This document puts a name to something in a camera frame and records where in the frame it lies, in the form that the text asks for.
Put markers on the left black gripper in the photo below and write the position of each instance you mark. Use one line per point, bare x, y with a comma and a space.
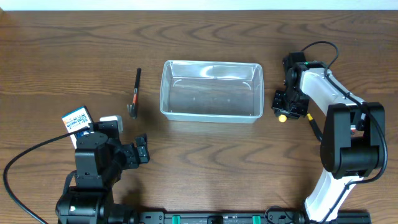
132, 161

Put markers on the clear plastic container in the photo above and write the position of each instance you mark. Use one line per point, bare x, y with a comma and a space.
218, 92

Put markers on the thin black precision screwdriver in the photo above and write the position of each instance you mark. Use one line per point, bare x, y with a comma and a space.
316, 130

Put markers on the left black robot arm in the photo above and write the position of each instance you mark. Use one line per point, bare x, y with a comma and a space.
88, 191

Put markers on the stubby yellow black screwdriver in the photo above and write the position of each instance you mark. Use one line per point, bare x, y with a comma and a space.
282, 118

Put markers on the blue white card box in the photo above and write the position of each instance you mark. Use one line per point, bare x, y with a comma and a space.
77, 119

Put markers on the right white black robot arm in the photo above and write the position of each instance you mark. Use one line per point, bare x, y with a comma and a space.
351, 132

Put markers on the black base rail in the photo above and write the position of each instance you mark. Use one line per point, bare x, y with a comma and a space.
273, 216

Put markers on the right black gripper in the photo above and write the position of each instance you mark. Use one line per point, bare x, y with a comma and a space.
300, 111

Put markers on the small black claw hammer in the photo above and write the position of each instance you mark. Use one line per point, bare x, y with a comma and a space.
133, 106

